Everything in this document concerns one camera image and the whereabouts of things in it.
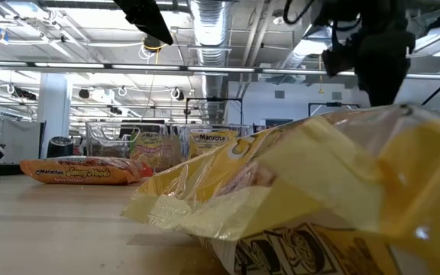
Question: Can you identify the clear plastic bin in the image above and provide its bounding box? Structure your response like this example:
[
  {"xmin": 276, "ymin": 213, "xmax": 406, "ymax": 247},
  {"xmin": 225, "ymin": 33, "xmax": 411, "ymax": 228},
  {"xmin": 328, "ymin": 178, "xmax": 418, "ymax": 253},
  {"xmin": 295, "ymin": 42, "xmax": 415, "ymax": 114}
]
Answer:
[
  {"xmin": 168, "ymin": 122, "xmax": 254, "ymax": 163},
  {"xmin": 85, "ymin": 121, "xmax": 167, "ymax": 160}
]

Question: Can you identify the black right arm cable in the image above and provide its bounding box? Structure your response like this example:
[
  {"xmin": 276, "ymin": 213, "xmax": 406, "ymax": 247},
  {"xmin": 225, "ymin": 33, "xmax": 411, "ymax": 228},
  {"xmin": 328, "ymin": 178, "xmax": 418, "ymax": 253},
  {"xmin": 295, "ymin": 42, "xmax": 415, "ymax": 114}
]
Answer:
[{"xmin": 282, "ymin": 0, "xmax": 317, "ymax": 26}]

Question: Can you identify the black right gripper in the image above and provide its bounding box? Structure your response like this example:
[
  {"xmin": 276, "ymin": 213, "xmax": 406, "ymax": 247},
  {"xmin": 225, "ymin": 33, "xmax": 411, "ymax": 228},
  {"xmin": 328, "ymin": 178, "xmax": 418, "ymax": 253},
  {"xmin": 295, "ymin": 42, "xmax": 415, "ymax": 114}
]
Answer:
[{"xmin": 321, "ymin": 22, "xmax": 418, "ymax": 108}]

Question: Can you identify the long ceiling light strip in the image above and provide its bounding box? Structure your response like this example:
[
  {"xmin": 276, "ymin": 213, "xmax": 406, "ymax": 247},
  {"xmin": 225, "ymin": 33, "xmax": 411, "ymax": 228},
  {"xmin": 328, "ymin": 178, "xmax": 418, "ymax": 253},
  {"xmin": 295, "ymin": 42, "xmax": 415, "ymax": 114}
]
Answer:
[{"xmin": 0, "ymin": 60, "xmax": 440, "ymax": 82}]

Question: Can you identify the red Saucy Noods pack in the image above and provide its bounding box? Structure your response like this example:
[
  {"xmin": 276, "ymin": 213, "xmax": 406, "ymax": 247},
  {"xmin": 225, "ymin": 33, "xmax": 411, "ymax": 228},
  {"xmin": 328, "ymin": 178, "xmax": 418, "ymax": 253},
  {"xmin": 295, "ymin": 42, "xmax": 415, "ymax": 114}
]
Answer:
[{"xmin": 18, "ymin": 155, "xmax": 155, "ymax": 187}]

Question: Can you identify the silver air duct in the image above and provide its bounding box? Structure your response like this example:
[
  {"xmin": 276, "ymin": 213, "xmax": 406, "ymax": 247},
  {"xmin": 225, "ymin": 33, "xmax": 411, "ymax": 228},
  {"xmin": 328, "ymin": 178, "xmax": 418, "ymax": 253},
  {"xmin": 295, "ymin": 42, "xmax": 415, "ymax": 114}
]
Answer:
[{"xmin": 187, "ymin": 0, "xmax": 231, "ymax": 124}]

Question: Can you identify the yellow creamy chicken ramen pack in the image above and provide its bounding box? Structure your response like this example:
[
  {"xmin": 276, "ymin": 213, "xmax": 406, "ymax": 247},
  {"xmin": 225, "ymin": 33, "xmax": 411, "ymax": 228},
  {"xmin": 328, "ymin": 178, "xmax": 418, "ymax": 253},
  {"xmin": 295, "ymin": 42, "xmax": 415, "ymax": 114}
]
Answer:
[
  {"xmin": 119, "ymin": 102, "xmax": 440, "ymax": 275},
  {"xmin": 187, "ymin": 128, "xmax": 240, "ymax": 160}
]

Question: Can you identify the white building column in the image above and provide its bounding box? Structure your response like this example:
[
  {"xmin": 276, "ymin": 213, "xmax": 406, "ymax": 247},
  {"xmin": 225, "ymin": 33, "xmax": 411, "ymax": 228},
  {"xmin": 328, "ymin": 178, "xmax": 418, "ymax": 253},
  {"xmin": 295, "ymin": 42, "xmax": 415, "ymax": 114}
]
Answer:
[{"xmin": 37, "ymin": 72, "xmax": 73, "ymax": 160}]

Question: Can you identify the black background station frame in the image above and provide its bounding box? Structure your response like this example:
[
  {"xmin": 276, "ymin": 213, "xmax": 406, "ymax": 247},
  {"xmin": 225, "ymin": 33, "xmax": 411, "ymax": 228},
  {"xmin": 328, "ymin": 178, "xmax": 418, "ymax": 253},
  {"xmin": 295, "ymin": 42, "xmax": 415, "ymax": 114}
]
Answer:
[
  {"xmin": 307, "ymin": 101, "xmax": 361, "ymax": 118},
  {"xmin": 184, "ymin": 96, "xmax": 244, "ymax": 125}
]

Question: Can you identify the green lime chili ramen pack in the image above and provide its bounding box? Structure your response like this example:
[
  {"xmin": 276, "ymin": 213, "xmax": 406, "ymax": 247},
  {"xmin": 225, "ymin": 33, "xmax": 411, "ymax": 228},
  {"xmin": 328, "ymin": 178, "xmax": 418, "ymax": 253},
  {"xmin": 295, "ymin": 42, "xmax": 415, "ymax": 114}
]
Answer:
[{"xmin": 129, "ymin": 131, "xmax": 185, "ymax": 173}]

